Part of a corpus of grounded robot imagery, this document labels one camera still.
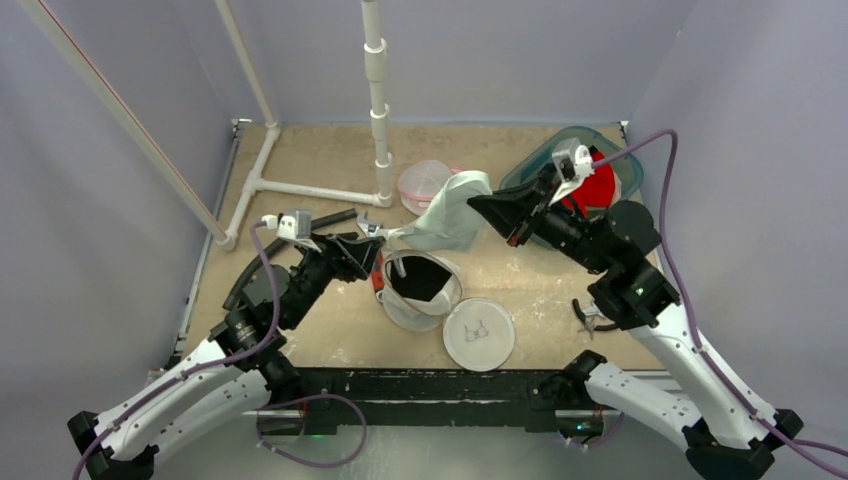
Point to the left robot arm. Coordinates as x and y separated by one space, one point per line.
238 368

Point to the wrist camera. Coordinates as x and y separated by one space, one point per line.
293 226
574 164

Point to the pink-trimmed mesh laundry bag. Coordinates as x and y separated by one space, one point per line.
418 184

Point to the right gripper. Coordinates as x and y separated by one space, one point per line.
531 214

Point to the black pliers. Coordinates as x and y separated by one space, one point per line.
592 320

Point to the pale mint green bra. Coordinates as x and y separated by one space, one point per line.
448 223

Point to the red-handled adjustable wrench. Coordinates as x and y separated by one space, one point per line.
372 229

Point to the teal plastic bin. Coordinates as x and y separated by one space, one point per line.
603 152

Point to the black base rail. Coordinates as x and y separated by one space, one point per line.
537 401

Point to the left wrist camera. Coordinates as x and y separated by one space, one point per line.
293 226

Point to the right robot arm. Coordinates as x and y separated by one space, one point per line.
725 430

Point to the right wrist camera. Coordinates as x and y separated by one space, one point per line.
574 164

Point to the white PVC pipe frame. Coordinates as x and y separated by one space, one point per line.
375 49

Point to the red and black bra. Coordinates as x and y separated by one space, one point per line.
598 191

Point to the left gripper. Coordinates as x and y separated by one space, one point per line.
356 254

